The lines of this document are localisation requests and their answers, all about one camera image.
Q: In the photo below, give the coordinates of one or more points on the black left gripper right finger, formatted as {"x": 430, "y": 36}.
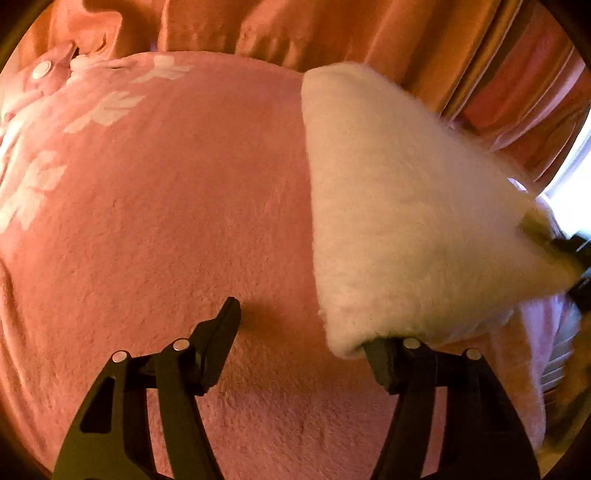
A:
{"x": 453, "y": 419}

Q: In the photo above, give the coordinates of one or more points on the pink pillow with button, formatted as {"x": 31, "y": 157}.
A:
{"x": 41, "y": 79}

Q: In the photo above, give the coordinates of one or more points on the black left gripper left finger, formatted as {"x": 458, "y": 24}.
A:
{"x": 109, "y": 437}

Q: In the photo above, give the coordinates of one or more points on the white fuzzy sock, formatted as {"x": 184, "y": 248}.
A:
{"x": 417, "y": 231}

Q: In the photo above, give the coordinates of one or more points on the orange satin curtain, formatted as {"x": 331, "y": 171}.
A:
{"x": 505, "y": 71}

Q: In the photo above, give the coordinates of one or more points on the pink fleece blanket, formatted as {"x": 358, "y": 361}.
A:
{"x": 133, "y": 206}

